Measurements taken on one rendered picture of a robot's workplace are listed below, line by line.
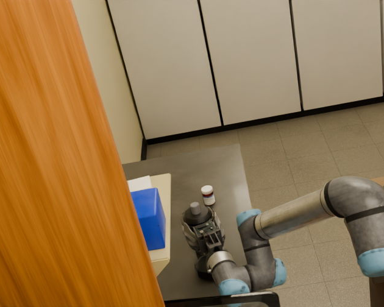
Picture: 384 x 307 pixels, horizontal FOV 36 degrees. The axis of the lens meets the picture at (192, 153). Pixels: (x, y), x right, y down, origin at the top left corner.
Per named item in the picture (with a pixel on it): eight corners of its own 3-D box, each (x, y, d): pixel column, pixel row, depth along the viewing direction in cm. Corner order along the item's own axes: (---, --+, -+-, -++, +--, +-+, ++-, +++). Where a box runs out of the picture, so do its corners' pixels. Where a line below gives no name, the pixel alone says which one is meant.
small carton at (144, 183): (136, 213, 136) (129, 192, 133) (134, 201, 140) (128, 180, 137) (157, 208, 136) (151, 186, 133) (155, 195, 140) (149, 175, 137)
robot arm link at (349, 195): (359, 159, 133) (224, 217, 169) (375, 206, 130) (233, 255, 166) (389, 158, 140) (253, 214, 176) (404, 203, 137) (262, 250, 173)
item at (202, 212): (181, 218, 191) (177, 201, 188) (208, 209, 193) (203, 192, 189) (188, 233, 183) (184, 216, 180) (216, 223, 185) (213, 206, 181)
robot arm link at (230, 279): (253, 304, 161) (223, 311, 159) (238, 276, 170) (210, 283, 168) (254, 283, 157) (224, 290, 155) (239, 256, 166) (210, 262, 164)
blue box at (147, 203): (119, 256, 124) (107, 223, 120) (122, 226, 133) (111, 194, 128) (165, 248, 123) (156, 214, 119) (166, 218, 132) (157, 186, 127)
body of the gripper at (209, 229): (214, 217, 178) (228, 242, 168) (219, 237, 183) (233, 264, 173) (191, 225, 177) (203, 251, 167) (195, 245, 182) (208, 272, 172)
